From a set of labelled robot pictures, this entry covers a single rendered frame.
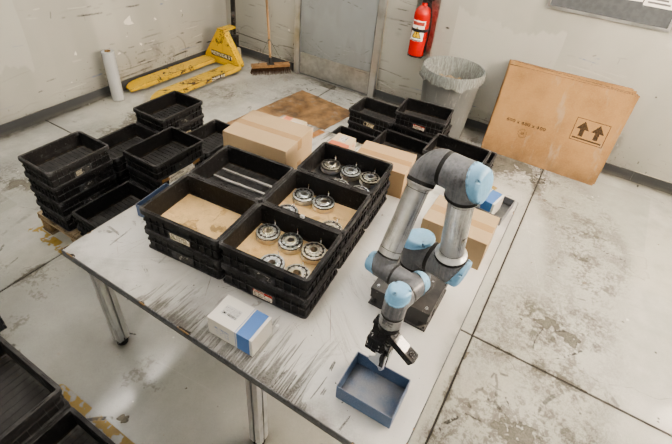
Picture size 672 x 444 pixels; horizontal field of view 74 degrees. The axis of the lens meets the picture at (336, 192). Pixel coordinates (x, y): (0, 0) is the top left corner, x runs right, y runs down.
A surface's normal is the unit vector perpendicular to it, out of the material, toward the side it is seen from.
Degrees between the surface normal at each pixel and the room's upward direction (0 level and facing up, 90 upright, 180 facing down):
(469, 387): 0
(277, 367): 0
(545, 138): 74
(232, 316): 0
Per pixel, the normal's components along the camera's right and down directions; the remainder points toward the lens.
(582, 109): -0.50, 0.33
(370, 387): 0.06, -0.78
